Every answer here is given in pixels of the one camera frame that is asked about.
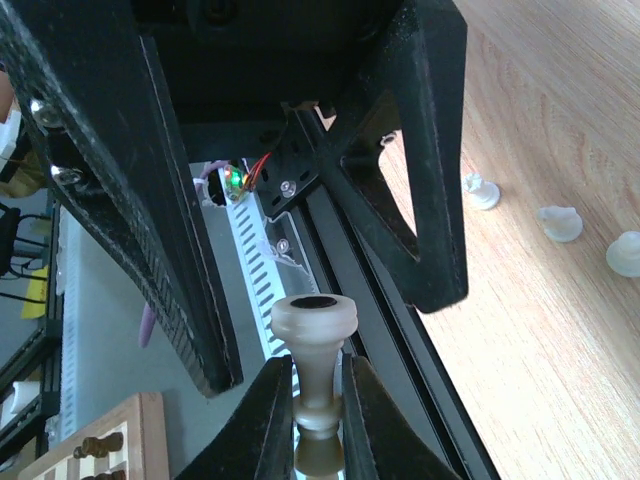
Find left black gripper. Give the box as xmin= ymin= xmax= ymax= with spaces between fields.
xmin=130 ymin=1 xmax=400 ymax=118

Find yellow sticky note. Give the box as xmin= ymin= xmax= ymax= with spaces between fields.
xmin=21 ymin=266 xmax=49 ymax=320

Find white chess piece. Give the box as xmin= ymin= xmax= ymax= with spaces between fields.
xmin=271 ymin=295 xmax=358 ymax=479
xmin=537 ymin=205 xmax=583 ymax=243
xmin=462 ymin=172 xmax=501 ymax=210
xmin=606 ymin=231 xmax=640 ymax=278

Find wooden chess box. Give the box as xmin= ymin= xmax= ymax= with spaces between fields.
xmin=19 ymin=393 xmax=170 ymax=480

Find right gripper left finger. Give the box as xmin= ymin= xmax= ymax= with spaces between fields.
xmin=178 ymin=355 xmax=294 ymax=480

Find white slotted cable duct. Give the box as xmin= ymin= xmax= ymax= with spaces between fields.
xmin=227 ymin=194 xmax=319 ymax=358

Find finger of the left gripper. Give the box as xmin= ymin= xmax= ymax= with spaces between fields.
xmin=319 ymin=1 xmax=468 ymax=313
xmin=1 ymin=1 xmax=243 ymax=397

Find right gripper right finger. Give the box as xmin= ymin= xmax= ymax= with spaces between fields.
xmin=342 ymin=355 xmax=459 ymax=480

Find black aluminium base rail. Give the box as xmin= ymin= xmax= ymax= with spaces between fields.
xmin=269 ymin=112 xmax=499 ymax=479

